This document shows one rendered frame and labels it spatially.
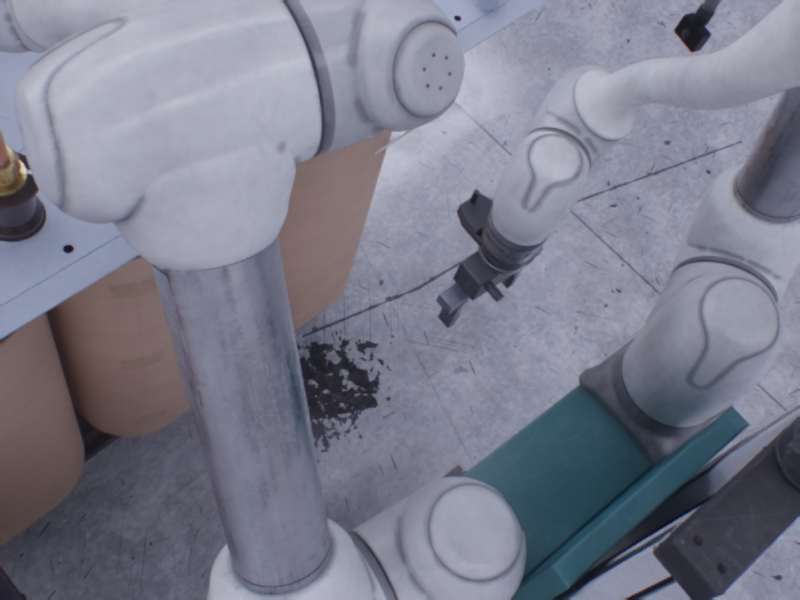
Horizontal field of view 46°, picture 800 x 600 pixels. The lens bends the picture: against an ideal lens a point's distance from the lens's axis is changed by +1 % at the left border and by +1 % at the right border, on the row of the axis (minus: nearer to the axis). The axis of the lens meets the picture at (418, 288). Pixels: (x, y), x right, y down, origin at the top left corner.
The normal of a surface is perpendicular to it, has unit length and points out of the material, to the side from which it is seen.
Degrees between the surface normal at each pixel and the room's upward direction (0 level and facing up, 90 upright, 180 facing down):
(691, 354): 71
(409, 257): 0
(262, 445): 60
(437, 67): 54
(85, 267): 11
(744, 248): 77
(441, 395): 0
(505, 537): 4
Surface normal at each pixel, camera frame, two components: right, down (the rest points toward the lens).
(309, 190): 0.32, 0.86
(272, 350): 0.74, 0.33
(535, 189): -0.40, 0.59
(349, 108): 0.44, 0.59
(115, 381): 0.04, 0.88
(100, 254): 0.33, -0.33
